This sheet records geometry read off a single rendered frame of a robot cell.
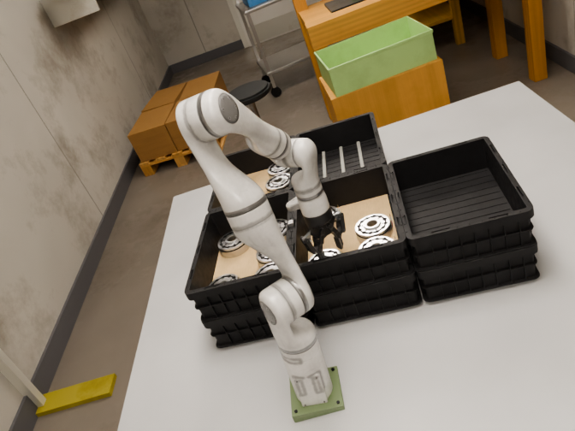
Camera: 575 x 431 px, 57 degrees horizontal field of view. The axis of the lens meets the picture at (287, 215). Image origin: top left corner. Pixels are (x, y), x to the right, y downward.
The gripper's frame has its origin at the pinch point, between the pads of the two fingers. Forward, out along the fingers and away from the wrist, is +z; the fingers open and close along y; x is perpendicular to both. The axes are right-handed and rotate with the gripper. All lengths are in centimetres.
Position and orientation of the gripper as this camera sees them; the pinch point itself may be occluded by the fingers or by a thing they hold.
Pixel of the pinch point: (330, 250)
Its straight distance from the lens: 146.2
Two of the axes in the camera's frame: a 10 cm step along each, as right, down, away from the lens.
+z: 3.2, 7.9, 5.3
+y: 7.6, -5.4, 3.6
